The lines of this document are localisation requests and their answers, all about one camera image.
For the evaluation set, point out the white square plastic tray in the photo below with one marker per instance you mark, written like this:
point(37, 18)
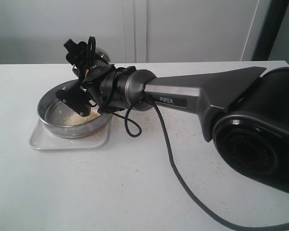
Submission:
point(43, 139)

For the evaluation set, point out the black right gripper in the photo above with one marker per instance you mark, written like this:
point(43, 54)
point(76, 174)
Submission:
point(100, 82)

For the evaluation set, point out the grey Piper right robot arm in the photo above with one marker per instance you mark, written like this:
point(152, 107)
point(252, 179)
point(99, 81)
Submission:
point(245, 112)

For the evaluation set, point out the round stainless steel sieve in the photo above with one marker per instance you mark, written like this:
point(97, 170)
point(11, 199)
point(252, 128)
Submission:
point(51, 112)

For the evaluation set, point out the yellow white grain mix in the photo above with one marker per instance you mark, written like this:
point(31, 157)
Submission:
point(74, 119)

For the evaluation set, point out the black wrist camera on right gripper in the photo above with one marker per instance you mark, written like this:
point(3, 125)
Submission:
point(73, 96)

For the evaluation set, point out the stainless steel cup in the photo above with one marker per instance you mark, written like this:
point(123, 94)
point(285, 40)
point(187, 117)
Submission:
point(102, 53)

